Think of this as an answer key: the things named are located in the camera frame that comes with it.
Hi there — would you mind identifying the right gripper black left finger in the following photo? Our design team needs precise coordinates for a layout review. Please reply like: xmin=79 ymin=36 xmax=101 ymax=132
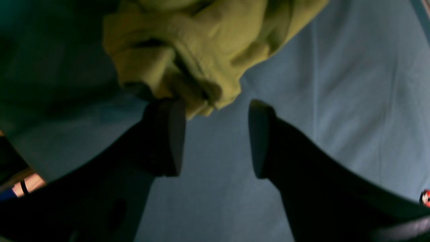
xmin=1 ymin=99 xmax=186 ymax=242

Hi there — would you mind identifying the blue table cloth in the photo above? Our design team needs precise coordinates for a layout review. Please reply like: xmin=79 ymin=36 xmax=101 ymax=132
xmin=1 ymin=0 xmax=429 ymax=242

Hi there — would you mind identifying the olive green t-shirt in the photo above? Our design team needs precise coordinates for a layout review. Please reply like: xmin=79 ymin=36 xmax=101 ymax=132
xmin=102 ymin=0 xmax=328 ymax=119

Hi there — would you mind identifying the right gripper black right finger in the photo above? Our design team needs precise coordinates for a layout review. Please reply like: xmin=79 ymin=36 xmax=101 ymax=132
xmin=248 ymin=99 xmax=429 ymax=242

